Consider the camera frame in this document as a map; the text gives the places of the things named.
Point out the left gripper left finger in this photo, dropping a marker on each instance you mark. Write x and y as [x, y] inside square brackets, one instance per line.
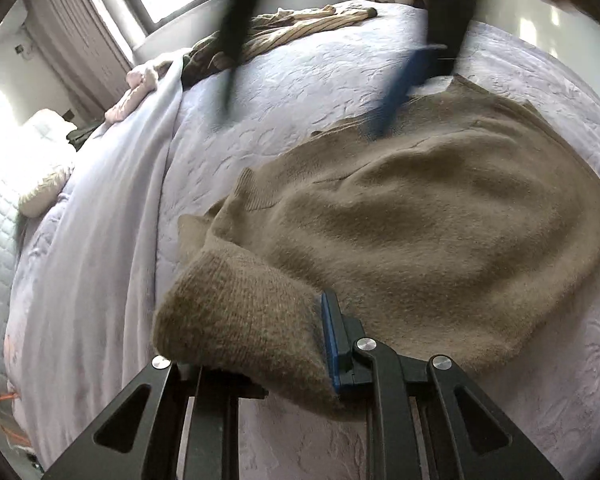
[139, 433]

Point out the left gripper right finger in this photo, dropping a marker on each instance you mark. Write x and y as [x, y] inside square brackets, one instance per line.
[425, 419]

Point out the brown knit sweater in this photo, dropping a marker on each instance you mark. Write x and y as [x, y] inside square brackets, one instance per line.
[463, 232]

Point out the beige striped garment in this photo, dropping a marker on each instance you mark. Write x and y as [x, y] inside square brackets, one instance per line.
[267, 32]

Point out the cream pillow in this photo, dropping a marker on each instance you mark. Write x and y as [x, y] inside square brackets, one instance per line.
[45, 191]

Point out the dark garment on bed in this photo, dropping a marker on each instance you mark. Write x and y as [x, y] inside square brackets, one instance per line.
[78, 136]

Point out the pink garment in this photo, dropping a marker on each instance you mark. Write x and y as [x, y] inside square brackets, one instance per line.
[141, 80]

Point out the grey curtain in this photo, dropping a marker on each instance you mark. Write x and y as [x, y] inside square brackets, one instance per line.
[77, 44]

